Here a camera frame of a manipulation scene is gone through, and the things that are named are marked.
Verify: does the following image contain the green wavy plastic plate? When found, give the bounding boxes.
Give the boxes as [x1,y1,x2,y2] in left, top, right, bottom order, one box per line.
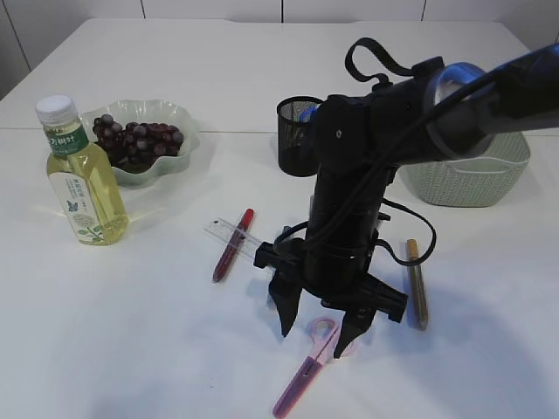
[80,100,197,185]

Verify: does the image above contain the black mesh pen holder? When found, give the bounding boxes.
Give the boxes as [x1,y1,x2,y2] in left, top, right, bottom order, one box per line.
[276,96,322,177]

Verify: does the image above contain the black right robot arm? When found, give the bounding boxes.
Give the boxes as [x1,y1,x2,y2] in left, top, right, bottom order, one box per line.
[254,38,558,358]

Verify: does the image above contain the red glitter pen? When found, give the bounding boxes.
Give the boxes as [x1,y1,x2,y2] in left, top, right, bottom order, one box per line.
[212,209,254,283]

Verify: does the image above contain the yellow tea bottle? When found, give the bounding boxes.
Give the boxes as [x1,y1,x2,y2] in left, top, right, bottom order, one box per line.
[35,94,129,246]

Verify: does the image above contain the blue small scissors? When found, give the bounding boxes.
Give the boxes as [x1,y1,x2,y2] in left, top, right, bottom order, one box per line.
[298,104,320,124]

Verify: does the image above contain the clear plastic ruler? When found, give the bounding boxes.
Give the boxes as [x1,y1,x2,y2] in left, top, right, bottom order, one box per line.
[204,218,262,262]

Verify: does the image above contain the pink purple scissors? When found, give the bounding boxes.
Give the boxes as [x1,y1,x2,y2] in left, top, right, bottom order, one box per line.
[273,317,342,418]

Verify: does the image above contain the gold glitter pen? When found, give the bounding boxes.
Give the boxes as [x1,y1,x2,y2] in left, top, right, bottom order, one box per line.
[406,238,429,331]

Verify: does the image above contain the artificial red grape bunch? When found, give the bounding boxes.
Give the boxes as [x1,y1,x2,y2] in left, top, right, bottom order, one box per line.
[92,113,187,173]

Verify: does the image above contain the green plastic woven basket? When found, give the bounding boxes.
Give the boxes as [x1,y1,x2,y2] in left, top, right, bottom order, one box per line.
[400,133,531,208]

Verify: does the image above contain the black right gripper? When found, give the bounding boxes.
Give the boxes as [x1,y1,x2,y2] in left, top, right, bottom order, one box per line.
[253,238,407,359]

